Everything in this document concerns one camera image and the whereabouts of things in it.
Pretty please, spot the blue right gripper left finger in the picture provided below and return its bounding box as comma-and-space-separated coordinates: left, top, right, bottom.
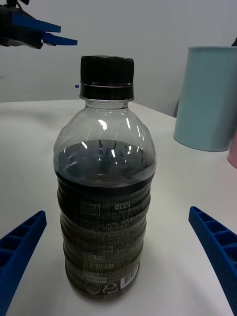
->
0, 210, 47, 316

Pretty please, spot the pink plastic bin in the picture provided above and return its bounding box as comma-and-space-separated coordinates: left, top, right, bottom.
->
227, 130, 237, 169

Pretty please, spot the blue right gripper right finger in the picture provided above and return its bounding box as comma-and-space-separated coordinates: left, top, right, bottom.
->
189, 206, 237, 316

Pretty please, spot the pale blue plastic bin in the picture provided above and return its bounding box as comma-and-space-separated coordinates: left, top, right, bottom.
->
173, 45, 237, 152

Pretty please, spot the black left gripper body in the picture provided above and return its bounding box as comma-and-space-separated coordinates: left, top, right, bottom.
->
0, 0, 44, 49

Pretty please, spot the dark drink bottle black cap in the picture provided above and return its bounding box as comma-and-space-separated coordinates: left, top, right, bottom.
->
53, 55, 158, 302

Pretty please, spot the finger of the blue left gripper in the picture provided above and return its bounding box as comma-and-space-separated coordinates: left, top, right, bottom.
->
41, 32, 78, 47
11, 12, 62, 33

